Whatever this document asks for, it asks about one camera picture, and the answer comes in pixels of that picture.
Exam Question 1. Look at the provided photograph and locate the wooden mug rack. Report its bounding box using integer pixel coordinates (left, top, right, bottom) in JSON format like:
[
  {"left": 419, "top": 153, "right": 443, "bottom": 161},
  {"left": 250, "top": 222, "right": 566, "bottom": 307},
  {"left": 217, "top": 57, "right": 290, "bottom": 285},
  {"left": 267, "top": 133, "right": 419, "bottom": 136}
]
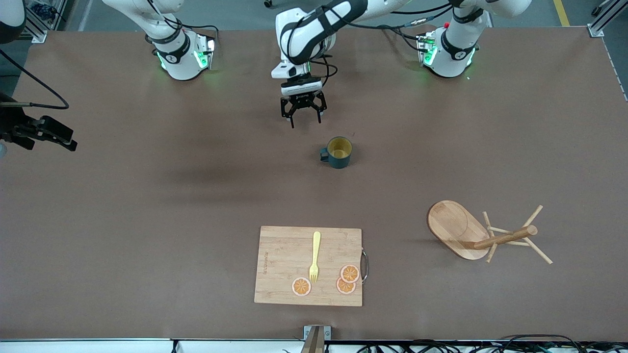
[{"left": 427, "top": 200, "right": 553, "bottom": 265}]

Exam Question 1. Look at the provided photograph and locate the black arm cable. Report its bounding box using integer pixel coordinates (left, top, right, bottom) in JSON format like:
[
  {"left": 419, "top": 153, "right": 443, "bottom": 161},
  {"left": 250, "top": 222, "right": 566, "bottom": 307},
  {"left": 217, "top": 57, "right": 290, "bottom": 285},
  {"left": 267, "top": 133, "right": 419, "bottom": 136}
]
[
  {"left": 0, "top": 48, "right": 70, "bottom": 110},
  {"left": 312, "top": 51, "right": 340, "bottom": 93}
]

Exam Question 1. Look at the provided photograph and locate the black base cable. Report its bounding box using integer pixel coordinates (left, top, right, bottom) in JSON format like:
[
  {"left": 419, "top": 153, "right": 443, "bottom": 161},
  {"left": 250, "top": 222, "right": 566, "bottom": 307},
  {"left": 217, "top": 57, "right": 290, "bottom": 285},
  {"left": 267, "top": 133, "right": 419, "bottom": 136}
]
[{"left": 376, "top": 20, "right": 423, "bottom": 51}]

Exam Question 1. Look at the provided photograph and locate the white table edge rail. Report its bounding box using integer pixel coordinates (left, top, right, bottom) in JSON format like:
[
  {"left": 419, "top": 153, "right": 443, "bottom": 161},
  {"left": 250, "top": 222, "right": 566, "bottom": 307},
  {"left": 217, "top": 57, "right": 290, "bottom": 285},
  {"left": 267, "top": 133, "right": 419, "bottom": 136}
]
[{"left": 0, "top": 338, "right": 628, "bottom": 353}]

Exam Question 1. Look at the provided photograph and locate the metal table edge bracket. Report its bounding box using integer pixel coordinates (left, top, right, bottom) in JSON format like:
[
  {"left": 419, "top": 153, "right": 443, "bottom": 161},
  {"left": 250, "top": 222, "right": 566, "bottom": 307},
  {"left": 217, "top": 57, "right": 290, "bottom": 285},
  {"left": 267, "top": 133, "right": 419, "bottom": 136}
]
[{"left": 303, "top": 325, "right": 332, "bottom": 353}]

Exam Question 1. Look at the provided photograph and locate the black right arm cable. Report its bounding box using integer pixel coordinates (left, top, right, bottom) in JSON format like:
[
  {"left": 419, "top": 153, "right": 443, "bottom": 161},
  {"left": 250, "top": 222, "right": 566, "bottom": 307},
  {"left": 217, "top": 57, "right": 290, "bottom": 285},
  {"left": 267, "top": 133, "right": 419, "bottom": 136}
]
[{"left": 0, "top": 48, "right": 70, "bottom": 110}]

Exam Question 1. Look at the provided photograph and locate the yellow plastic fork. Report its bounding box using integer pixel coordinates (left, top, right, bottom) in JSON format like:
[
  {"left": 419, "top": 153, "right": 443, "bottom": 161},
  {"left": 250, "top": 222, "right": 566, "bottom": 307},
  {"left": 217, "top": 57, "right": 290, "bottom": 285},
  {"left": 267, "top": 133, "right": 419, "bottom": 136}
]
[{"left": 309, "top": 231, "right": 322, "bottom": 283}]

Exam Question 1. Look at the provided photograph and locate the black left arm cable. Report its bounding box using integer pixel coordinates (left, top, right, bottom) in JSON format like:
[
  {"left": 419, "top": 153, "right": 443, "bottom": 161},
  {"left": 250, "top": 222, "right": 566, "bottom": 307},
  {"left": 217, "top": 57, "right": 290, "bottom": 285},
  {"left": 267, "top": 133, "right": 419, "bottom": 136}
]
[{"left": 312, "top": 51, "right": 340, "bottom": 93}]

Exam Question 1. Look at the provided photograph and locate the bamboo cutting board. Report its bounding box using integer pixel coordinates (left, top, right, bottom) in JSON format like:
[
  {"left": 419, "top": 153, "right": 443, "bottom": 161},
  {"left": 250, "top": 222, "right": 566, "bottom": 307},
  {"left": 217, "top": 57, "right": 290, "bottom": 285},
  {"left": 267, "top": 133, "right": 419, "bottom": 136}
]
[{"left": 254, "top": 226, "right": 364, "bottom": 307}]

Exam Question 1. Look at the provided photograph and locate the aluminium frame post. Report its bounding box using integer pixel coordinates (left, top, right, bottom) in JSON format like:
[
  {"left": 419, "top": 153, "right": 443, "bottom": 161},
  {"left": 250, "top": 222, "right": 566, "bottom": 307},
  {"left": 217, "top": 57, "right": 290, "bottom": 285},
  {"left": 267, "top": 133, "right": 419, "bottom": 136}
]
[
  {"left": 588, "top": 0, "right": 620, "bottom": 38},
  {"left": 22, "top": 0, "right": 74, "bottom": 44}
]

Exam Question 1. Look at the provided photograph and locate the teal cup yellow inside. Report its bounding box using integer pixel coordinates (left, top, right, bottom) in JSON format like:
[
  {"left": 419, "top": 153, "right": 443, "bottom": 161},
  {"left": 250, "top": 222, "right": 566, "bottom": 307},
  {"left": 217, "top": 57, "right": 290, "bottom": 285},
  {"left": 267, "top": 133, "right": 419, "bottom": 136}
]
[{"left": 320, "top": 136, "right": 353, "bottom": 169}]

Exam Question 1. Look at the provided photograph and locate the black cable tangle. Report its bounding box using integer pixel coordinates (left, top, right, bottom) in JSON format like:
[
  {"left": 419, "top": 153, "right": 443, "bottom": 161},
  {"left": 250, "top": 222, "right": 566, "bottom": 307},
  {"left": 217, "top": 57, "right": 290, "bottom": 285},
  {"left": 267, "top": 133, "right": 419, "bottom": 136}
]
[{"left": 358, "top": 334, "right": 628, "bottom": 353}]

